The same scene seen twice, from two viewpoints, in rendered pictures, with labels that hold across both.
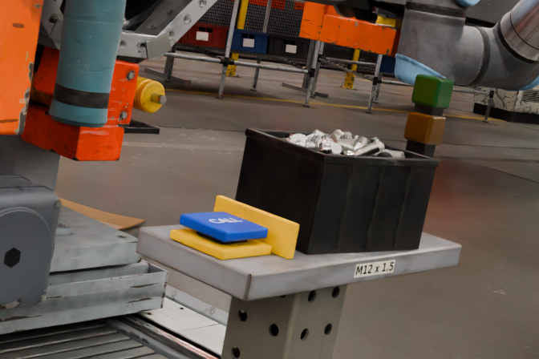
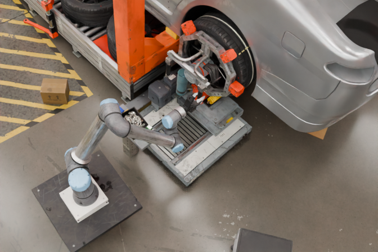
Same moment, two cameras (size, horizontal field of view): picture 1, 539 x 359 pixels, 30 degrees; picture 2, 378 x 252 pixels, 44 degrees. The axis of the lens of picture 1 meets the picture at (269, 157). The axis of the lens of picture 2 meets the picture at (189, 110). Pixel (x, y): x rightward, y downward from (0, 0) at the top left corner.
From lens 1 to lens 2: 387 cm
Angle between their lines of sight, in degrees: 82
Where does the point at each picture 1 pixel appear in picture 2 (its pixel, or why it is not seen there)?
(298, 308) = not seen: hidden behind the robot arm
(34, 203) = (157, 94)
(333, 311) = not seen: hidden behind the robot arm
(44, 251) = (157, 101)
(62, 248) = (199, 109)
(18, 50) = (127, 75)
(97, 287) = (202, 120)
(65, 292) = (196, 115)
